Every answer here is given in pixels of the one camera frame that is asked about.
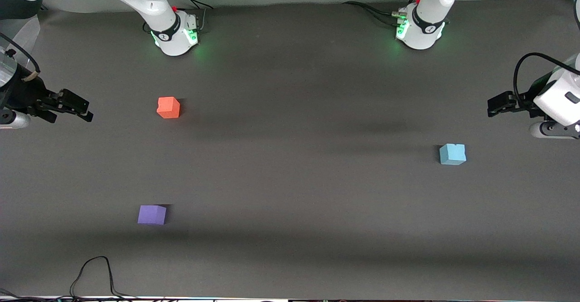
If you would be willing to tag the pale grey plastic sheet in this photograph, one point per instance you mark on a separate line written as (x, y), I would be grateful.
(27, 32)

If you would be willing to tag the orange foam block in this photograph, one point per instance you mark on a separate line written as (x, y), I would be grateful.
(168, 108)

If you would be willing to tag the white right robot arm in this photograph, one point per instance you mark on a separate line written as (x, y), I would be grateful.
(149, 2)

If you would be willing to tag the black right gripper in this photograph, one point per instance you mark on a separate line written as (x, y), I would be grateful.
(28, 95)

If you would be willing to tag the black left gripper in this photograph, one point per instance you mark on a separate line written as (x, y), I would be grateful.
(526, 100)

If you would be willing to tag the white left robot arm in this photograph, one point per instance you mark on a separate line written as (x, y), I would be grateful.
(428, 30)

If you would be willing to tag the dark grey table cloth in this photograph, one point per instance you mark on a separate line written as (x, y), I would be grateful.
(290, 179)

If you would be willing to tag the purple foam block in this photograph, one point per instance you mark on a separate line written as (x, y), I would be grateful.
(152, 215)

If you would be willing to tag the light blue foam block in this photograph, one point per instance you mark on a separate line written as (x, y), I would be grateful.
(452, 154)

